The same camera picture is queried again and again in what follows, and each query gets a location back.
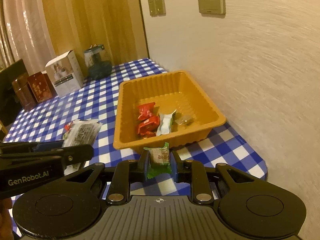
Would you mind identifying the white green snack bar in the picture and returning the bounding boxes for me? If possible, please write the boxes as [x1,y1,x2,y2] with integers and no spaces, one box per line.
[156,110,176,136]

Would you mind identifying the large red snack packet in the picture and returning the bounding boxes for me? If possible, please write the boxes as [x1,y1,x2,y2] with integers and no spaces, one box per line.
[137,116,160,138]

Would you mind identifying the double wall socket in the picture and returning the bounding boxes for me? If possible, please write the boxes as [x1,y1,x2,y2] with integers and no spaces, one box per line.
[148,0,166,17]

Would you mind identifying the red candy with figure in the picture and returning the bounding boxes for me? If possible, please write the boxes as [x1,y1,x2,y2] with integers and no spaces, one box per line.
[137,102,155,121]

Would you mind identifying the brown tea canister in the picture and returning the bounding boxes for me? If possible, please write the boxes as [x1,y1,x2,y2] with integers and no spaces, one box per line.
[11,73,37,112]

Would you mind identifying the small red candy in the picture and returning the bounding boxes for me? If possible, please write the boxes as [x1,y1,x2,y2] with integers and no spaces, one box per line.
[64,122,72,132]

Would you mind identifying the red decorated tea box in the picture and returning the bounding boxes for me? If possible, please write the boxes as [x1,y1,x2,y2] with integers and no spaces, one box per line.
[27,72,57,103]

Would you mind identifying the grey seaweed snack packet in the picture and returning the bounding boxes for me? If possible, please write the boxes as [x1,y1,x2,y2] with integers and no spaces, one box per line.
[61,118,103,177]

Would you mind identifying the wooden wall panel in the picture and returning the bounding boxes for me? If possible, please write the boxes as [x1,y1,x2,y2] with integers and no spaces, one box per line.
[42,0,149,76]

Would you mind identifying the person's left hand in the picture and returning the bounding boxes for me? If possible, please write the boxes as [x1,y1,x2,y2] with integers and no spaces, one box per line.
[0,198,14,240]

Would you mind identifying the orange plastic tray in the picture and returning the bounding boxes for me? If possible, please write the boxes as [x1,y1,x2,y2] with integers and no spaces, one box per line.
[113,70,226,153]

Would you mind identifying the green candy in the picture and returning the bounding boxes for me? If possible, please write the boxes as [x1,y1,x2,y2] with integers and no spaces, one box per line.
[144,142,172,179]

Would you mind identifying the green glass jar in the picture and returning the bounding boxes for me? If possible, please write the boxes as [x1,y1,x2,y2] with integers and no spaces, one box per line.
[84,44,112,80]

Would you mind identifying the clear brown candy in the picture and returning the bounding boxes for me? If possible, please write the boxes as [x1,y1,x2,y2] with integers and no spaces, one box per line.
[175,115,194,126]

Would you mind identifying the pink curtain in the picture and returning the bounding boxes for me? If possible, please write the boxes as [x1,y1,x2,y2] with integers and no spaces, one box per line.
[1,0,56,75]

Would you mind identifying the white product box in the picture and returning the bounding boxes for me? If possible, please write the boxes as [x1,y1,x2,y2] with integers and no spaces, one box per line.
[45,50,84,97]

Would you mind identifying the blue white checkered tablecloth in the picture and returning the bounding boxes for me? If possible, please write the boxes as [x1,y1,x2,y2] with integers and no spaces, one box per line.
[3,57,269,238]

